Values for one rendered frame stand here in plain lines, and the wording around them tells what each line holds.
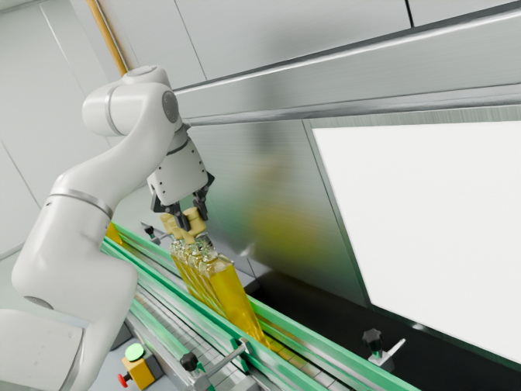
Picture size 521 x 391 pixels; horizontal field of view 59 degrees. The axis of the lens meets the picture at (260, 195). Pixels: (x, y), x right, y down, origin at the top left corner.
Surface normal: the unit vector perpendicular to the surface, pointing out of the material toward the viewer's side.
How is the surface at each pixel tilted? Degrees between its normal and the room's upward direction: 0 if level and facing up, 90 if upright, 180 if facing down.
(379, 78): 90
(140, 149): 100
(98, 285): 75
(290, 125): 90
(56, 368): 82
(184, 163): 106
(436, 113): 90
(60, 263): 67
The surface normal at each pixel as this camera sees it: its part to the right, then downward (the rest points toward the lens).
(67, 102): 0.53, 0.10
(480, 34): -0.77, 0.47
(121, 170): 0.46, 0.40
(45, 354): 0.44, -0.19
